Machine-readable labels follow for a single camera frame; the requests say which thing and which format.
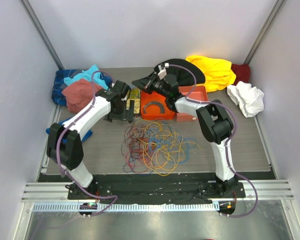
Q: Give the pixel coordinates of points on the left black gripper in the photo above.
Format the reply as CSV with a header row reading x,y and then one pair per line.
x,y
127,115

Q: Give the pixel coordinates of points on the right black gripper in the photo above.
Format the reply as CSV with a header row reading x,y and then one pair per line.
x,y
146,83

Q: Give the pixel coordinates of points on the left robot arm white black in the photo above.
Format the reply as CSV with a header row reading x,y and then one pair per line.
x,y
64,144

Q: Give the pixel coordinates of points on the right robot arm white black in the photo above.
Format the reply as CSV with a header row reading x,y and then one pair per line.
x,y
215,124

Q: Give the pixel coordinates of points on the gold tin box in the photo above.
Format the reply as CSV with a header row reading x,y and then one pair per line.
x,y
135,96

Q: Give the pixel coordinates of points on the orange square tray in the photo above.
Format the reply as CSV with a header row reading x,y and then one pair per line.
x,y
153,106

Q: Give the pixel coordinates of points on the black cloth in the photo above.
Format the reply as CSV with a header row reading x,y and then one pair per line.
x,y
184,77

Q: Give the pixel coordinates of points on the salmon pink cloth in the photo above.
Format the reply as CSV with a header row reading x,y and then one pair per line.
x,y
78,95

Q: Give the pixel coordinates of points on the cyan cloth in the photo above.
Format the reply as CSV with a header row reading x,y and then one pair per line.
x,y
93,73

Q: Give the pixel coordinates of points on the salmon pink square tray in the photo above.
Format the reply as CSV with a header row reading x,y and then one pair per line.
x,y
199,94

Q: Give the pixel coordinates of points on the royal blue cloth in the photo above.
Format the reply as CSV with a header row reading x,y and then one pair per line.
x,y
85,137

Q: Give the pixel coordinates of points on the blue plaid cloth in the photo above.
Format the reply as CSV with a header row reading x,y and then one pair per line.
x,y
58,86

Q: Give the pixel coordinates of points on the yellow cloth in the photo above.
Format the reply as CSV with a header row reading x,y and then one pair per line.
x,y
218,72

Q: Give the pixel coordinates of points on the dark red cloth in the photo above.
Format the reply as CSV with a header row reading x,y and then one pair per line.
x,y
242,73

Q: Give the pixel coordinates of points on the white cloth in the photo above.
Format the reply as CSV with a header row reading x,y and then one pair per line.
x,y
249,98

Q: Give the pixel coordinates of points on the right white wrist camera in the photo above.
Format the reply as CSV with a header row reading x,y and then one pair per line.
x,y
162,70

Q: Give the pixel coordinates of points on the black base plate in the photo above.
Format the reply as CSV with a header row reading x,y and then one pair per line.
x,y
176,188

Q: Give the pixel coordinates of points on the white slotted cable duct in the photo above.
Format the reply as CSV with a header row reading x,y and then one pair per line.
x,y
88,207

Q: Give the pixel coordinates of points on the left aluminium frame post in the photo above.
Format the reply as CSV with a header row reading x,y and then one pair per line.
x,y
41,32

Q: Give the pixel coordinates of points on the aluminium frame post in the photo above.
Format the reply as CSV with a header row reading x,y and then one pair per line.
x,y
275,11
41,32

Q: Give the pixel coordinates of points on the right aluminium frame post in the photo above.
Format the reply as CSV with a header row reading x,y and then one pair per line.
x,y
275,11

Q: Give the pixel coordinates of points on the aluminium rail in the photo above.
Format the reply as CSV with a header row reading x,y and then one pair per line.
x,y
56,191

